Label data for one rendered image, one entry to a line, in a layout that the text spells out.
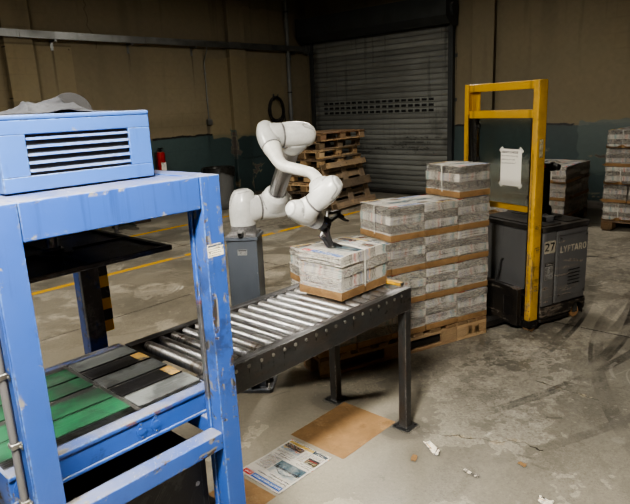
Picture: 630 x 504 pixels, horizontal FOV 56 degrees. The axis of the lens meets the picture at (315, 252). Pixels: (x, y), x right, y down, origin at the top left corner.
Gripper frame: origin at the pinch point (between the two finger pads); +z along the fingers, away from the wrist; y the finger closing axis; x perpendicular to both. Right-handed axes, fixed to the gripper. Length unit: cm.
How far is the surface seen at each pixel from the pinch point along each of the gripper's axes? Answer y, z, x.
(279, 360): 66, -50, 27
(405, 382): 66, 52, 27
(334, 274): 22.8, -8.3, 9.2
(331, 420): 99, 48, -11
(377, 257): 7.1, 16.4, 13.7
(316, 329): 50, -32, 27
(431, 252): -20, 124, -20
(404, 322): 36, 37, 27
